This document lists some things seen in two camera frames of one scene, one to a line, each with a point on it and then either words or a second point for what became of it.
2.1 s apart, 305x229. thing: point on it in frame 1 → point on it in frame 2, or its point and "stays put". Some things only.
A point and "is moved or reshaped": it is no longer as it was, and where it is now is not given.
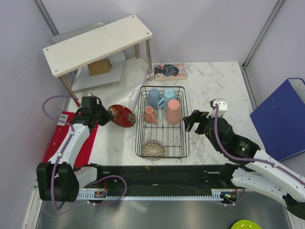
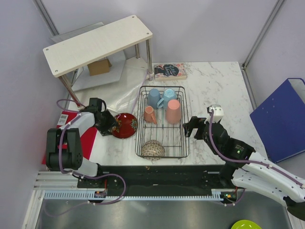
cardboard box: x=98 y=67 stays put
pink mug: x=149 y=115 stays put
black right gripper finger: x=190 y=124 → x=188 y=131
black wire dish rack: x=162 y=129 stays put
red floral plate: x=122 y=116 is moved or reshaped
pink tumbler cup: x=173 y=112 stays put
